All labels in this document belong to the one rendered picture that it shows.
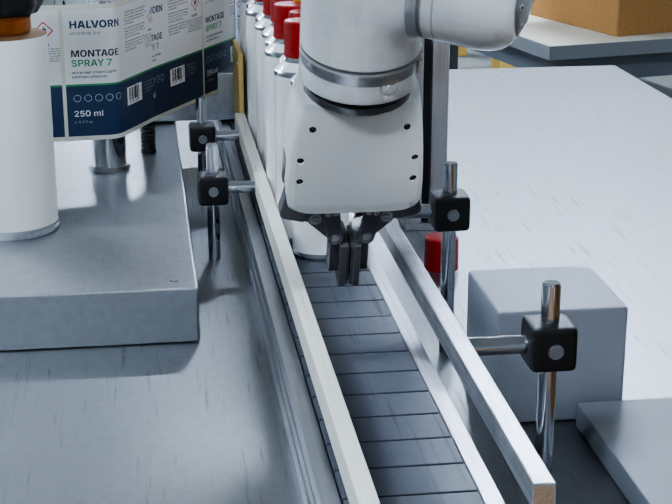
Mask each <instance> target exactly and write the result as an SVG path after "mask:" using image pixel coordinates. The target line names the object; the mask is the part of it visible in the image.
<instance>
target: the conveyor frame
mask: <svg viewBox="0 0 672 504"><path fill-rule="evenodd" d="M211 121H212V122H214V124H215V128H216V131H223V130H231V126H230V123H229V120H228V119H224V120H211ZM216 142H217V144H218V151H219V155H220V159H221V163H222V167H223V170H224V171H226V173H227V176H228V181H246V177H245V174H244V171H243V167H242V164H241V160H240V157H239V154H238V150H237V147H236V143H235V141H216ZM229 196H230V200H231V204H232V208H233V213H234V217H235V221H236V225H237V229H238V233H239V237H240V241H241V246H242V250H243V254H244V258H245V262H246V266H247V270H248V275H249V279H250V283H251V287H252V291H253V295H254V299H255V303H256V308H257V312H258V316H259V320H260V324H261V328H262V332H263V336H264V341H265V345H266V349H267V353H268V357H269V361H270V365H271V370H272V374H273V378H274V382H275V386H276V390H277V394H278V398H279V403H280V407H281V411H282V415H283V419H284V423H285V427H286V432H287V436H288V440H289V444H290V448H291V452H292V456H293V460H294V465H295V469H296V473H297V477H298V481H299V485H300V489H301V493H302V498H303V502H304V504H341V501H340V497H339V494H338V490H337V487H336V484H335V480H334V477H333V473H332V470H331V467H330V463H329V460H328V456H327V453H326V450H325V446H324V443H323V439H322V436H321V433H320V429H319V426H318V422H317V419H316V415H315V412H314V409H313V405H312V402H311V398H310V395H309V392H308V388H307V385H306V381H305V378H304V375H303V371H302V368H301V364H300V361H299V358H298V354H297V351H296V347H295V344H294V341H293V337H292V334H291V330H290V327H289V324H288V320H287V317H286V313H285V310H284V307H283V303H282V300H281V296H280V293H279V290H278V286H277V283H276V279H275V276H274V273H273V269H272V266H271V262H270V259H269V256H268V252H267V249H266V245H265V242H264V239H263V235H262V232H261V228H260V225H259V222H258V218H257V215H256V211H255V208H254V205H253V201H252V198H251V194H250V193H229ZM367 266H368V268H369V270H370V272H371V274H372V276H373V278H374V280H375V283H376V285H377V287H378V289H379V291H380V293H381V295H382V297H383V299H384V301H385V303H386V305H387V307H388V309H389V311H390V313H391V315H392V317H393V319H394V321H395V323H396V325H397V327H398V329H399V331H400V333H401V335H402V337H403V339H404V341H405V343H406V346H407V348H408V350H409V352H410V354H411V356H412V358H413V360H414V362H415V364H416V366H417V368H418V371H419V372H420V374H421V376H422V378H423V380H424V382H425V384H426V386H427V388H428V390H429V392H430V394H431V396H432V398H433V400H434V402H435V404H436V406H437V408H438V411H439V413H440V415H441V417H442V419H443V421H444V423H445V425H446V427H447V429H448V431H449V433H450V435H451V438H452V439H453V441H454V443H455V445H456V447H457V449H458V451H459V453H460V455H461V457H462V459H463V461H464V464H465V465H466V467H467V469H468V471H469V474H470V476H471V478H472V480H473V482H474V484H475V486H476V488H477V490H478V492H479V494H480V496H481V498H482V500H483V502H484V504H505V502H504V500H503V498H502V497H501V495H500V493H499V491H498V489H497V487H496V485H495V483H494V481H493V479H492V477H491V475H490V473H489V472H488V470H487V468H486V466H485V464H484V462H483V460H482V458H481V456H480V454H479V452H478V450H477V449H476V447H475V445H474V443H473V441H472V439H471V437H470V435H469V433H468V431H467V429H466V427H465V426H464V424H463V422H462V420H461V418H460V416H459V414H458V412H457V410H456V408H455V406H454V404H453V402H452V401H451V399H450V397H449V395H448V393H447V391H446V389H445V387H444V385H443V383H442V381H441V379H440V378H439V376H438V374H437V372H436V370H435V368H434V366H433V364H432V362H431V360H430V358H429V356H428V355H427V353H426V351H425V349H424V347H423V345H422V343H421V341H420V339H419V337H418V335H417V333H416V331H415V330H414V328H413V326H412V324H411V322H410V320H409V318H408V316H407V314H406V312H405V310H404V308H403V307H402V305H401V303H400V301H399V299H398V297H397V295H396V293H395V291H394V289H393V287H392V285H391V284H390V282H389V280H388V278H387V276H386V274H385V272H384V270H383V268H382V266H381V264H380V262H379V260H378V259H377V257H376V255H375V253H374V251H373V249H372V247H371V245H370V243H369V246H368V260H367Z"/></svg>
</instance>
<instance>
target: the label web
mask: <svg viewBox="0 0 672 504"><path fill-rule="evenodd" d="M30 16H31V28H38V29H42V30H45V31H46V32H47V41H48V57H49V74H50V90H51V107H52V123H53V139H54V142H58V141H79V140H100V139H115V138H120V137H123V136H126V135H127V134H129V133H131V132H133V131H135V130H137V129H139V128H141V127H143V126H145V125H147V124H149V123H151V122H153V121H155V120H157V119H160V118H162V117H164V116H166V115H169V114H171V113H173V112H175V111H178V110H180V109H182V108H184V107H187V106H189V105H191V104H193V103H196V98H197V97H205V98H207V97H209V96H212V95H214V94H216V93H218V73H219V72H221V71H223V70H226V69H228V68H231V67H233V56H232V50H233V43H232V40H233V39H235V23H234V0H122V1H119V2H116V3H109V4H80V5H46V6H41V7H40V8H39V10H38V12H36V13H33V14H31V15H30Z"/></svg>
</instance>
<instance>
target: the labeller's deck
mask: <svg viewBox="0 0 672 504"><path fill-rule="evenodd" d="M154 125H155V133H156V134H155V137H156V138H155V140H156V142H155V144H156V146H155V147H156V153H153V154H143V153H141V148H142V147H141V144H142V143H141V142H140V141H141V138H140V137H141V135H140V133H141V131H140V129H141V128H139V129H137V130H135V131H133V132H131V133H129V134H127V135H126V136H125V138H126V160H127V161H129V162H130V168H129V169H128V170H127V171H124V172H119V173H108V174H105V173H95V172H92V171H90V170H89V166H88V165H89V163H90V162H92V154H91V140H79V141H58V142H54V156H55V172H56V188H57V205H58V216H59V220H60V224H59V226H58V227H57V228H56V229H55V230H54V231H52V232H50V233H48V234H45V235H42V236H39V237H34V238H29V239H22V240H11V241H0V351H5V350H25V349H46V348H66V347H87V346H107V345H128V344H149V343H169V342H190V341H198V340H199V339H200V325H199V292H198V283H197V275H196V268H195V261H194V253H193V246H192V239H191V231H190V224H189V217H188V209H187V202H186V195H185V187H184V180H183V173H182V165H181V158H180V151H179V143H178V136H177V128H176V121H156V122H155V124H154Z"/></svg>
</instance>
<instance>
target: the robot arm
mask: <svg viewBox="0 0 672 504"><path fill-rule="evenodd" d="M534 1H535V0H301V13H300V43H299V74H298V75H297V76H296V77H295V78H294V81H293V84H292V88H291V91H290V96H289V100H288V105H287V111H286V118H285V126H284V135H283V146H282V159H281V176H282V181H283V183H285V185H284V188H283V191H282V194H281V197H280V200H279V203H278V208H279V214H280V217H281V218H282V219H286V220H292V221H298V222H304V221H305V222H308V223H309V224H310V225H311V226H313V227H314V228H315V229H316V230H318V231H319V232H320V233H321V234H323V235H324V236H325V237H327V249H326V264H327V269H328V271H335V275H336V280H337V285H338V286H345V284H347V280H348V282H349V284H351V285H352V286H354V285H359V272H360V270H361V269H367V260H368V246H369V243H371V242H372V241H373V240H374V238H375V234H376V233H377V232H378V231H379V230H381V229H382V228H383V227H385V226H386V225H387V224H388V223H390V222H391V221H392V220H393V219H394V218H397V219H398V218H402V217H406V216H410V215H415V214H418V213H419V212H420V211H421V203H420V196H421V190H422V180H423V120H422V106H421V98H420V90H419V84H418V80H417V78H416V76H415V74H417V73H418V72H419V61H422V60H423V56H424V47H423V44H422V38H426V39H430V40H434V41H438V42H442V43H446V44H450V45H454V46H459V47H464V48H469V49H473V50H481V51H496V50H500V49H503V48H505V47H507V46H509V45H510V44H512V43H513V42H514V41H515V40H516V38H517V37H518V36H519V34H520V33H521V31H522V29H523V28H524V25H525V24H526V23H527V21H528V19H529V14H530V11H531V9H532V6H533V3H534ZM340 213H354V219H353V220H352V221H349V225H347V226H346V228H345V225H344V222H343V221H342V220H341V216H340Z"/></svg>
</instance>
